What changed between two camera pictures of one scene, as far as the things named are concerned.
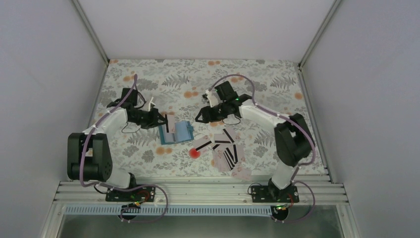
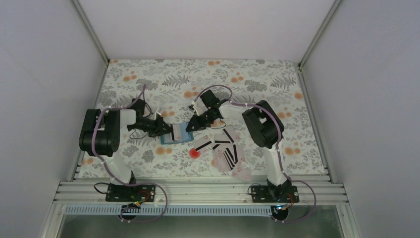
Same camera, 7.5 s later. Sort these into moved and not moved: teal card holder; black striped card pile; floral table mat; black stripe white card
Moved: black stripe white card
Not moved: black striped card pile; teal card holder; floral table mat
